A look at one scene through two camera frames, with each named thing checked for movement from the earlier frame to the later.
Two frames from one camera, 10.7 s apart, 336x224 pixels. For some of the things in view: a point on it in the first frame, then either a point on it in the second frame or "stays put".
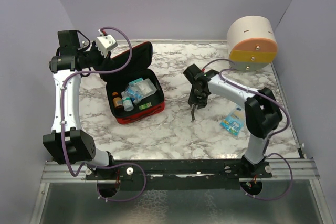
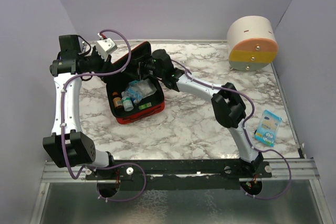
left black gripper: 103,61 stays put
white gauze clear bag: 146,88 stays put
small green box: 145,106 stays put
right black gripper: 192,100 to 140,70
